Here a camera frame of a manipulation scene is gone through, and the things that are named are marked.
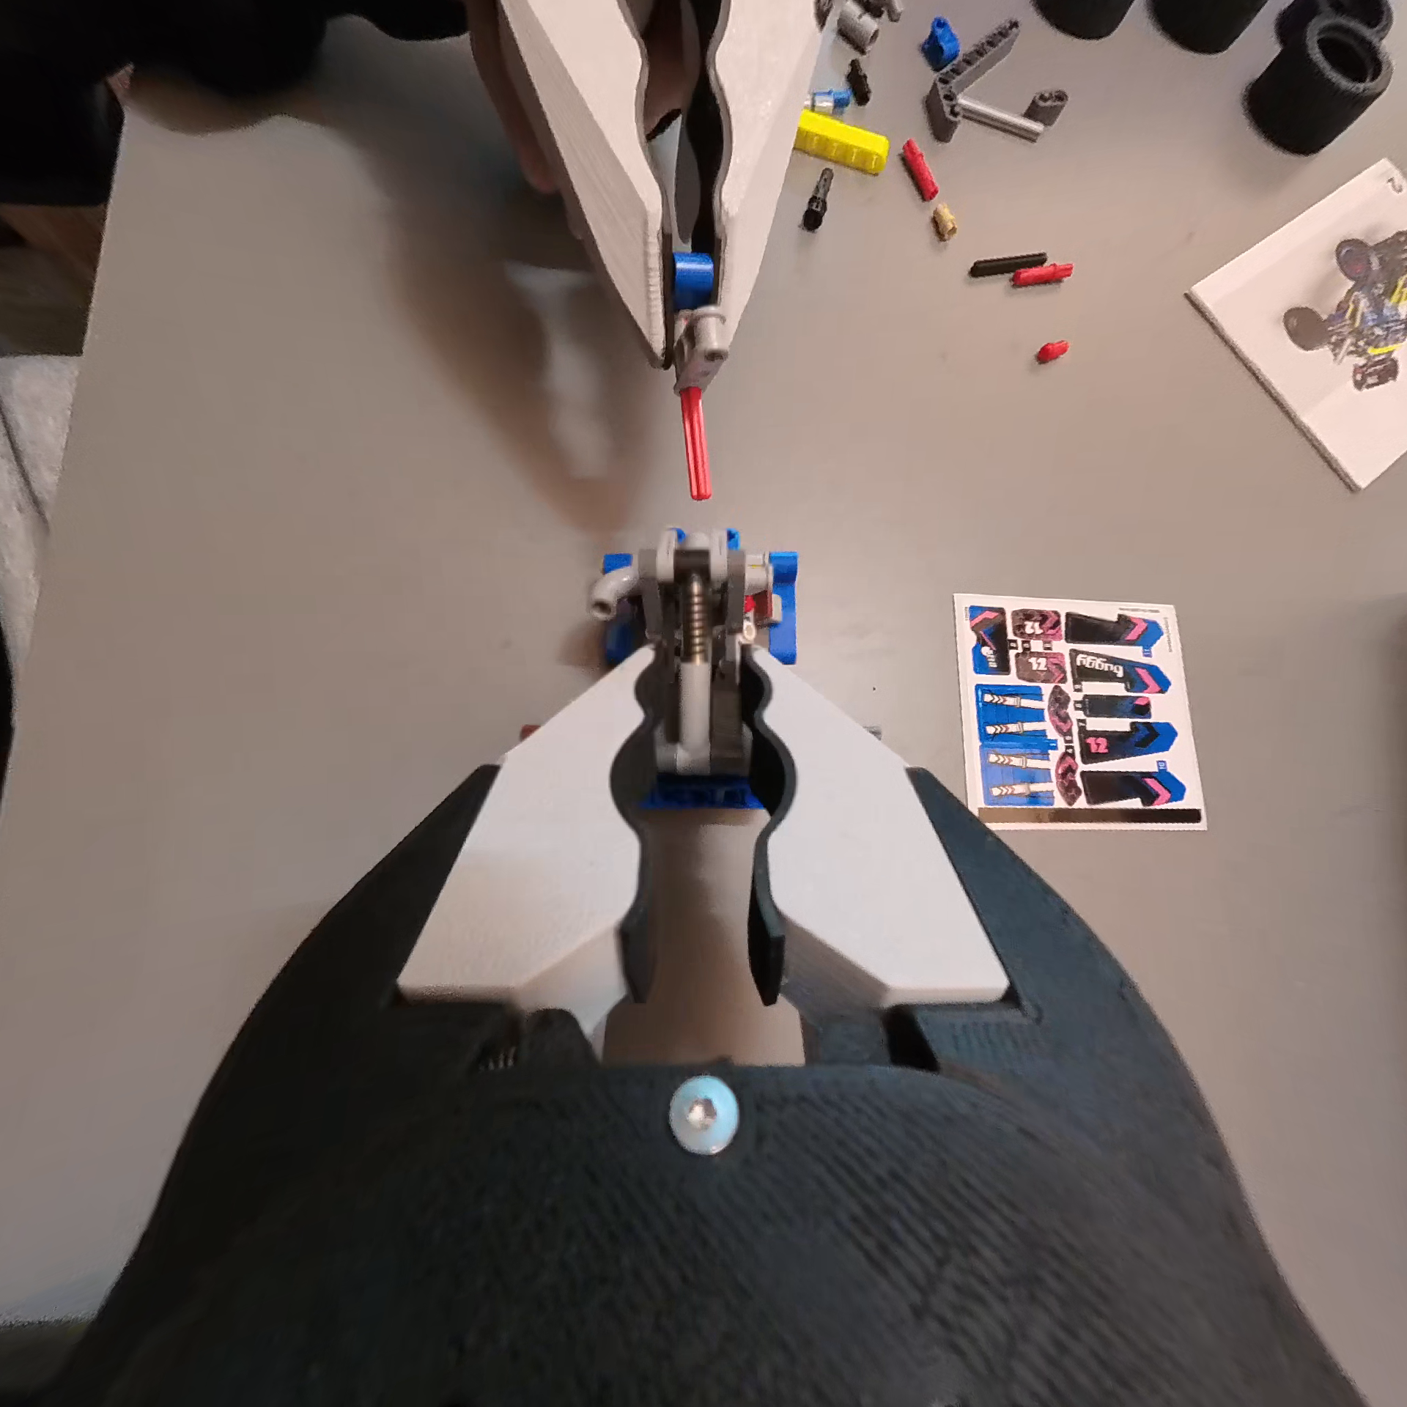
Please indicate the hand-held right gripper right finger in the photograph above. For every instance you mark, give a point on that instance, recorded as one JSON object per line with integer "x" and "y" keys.
{"x": 881, "y": 880}

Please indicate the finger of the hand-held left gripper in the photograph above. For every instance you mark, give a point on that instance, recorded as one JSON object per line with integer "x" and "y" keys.
{"x": 593, "y": 133}
{"x": 771, "y": 111}

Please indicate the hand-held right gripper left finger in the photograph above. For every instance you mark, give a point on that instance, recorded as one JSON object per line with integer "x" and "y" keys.
{"x": 518, "y": 880}

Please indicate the red lego axle assembly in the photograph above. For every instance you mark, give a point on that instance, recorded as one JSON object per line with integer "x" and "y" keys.
{"x": 695, "y": 441}

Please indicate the grey and blue lego chassis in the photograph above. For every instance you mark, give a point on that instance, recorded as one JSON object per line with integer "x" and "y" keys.
{"x": 691, "y": 593}

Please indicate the blue and white lego pin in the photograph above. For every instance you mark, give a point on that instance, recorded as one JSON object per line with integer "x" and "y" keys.
{"x": 829, "y": 100}

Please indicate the yellow lego beam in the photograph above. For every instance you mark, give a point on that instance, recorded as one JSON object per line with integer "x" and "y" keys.
{"x": 841, "y": 139}

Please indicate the small black lego pin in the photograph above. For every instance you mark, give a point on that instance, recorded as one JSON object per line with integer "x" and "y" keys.
{"x": 859, "y": 82}

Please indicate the light grey lego connector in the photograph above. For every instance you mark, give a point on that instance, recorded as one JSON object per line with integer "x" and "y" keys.
{"x": 861, "y": 25}

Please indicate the dark grey L-shaped lego beam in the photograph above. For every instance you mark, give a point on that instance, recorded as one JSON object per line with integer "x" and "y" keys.
{"x": 943, "y": 105}

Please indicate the blue lego connector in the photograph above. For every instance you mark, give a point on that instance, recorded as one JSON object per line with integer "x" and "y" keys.
{"x": 938, "y": 40}

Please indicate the tan lego pin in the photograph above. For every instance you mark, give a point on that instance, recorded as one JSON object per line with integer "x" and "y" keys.
{"x": 946, "y": 221}

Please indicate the light grey lego axle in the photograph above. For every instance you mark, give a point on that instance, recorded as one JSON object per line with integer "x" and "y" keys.
{"x": 999, "y": 118}

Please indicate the lego sticker sheet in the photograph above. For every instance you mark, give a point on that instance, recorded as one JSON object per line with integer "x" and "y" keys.
{"x": 1079, "y": 714}

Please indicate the dark grey lego connector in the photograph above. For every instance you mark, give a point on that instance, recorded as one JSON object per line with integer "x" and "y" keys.
{"x": 1049, "y": 105}

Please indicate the black lego axle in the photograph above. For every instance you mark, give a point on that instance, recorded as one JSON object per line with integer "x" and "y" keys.
{"x": 1007, "y": 265}

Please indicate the long red lego pin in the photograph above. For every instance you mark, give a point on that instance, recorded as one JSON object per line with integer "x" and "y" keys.
{"x": 1041, "y": 275}

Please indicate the closed lego instruction booklet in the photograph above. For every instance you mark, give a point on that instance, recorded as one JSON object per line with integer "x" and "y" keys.
{"x": 1309, "y": 331}

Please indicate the person's left hand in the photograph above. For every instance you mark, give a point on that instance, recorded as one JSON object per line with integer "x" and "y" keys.
{"x": 518, "y": 100}

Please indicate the wooden panel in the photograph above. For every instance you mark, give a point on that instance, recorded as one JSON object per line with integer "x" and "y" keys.
{"x": 54, "y": 275}

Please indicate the black cardboard box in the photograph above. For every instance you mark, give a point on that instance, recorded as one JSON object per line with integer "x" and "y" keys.
{"x": 1390, "y": 654}

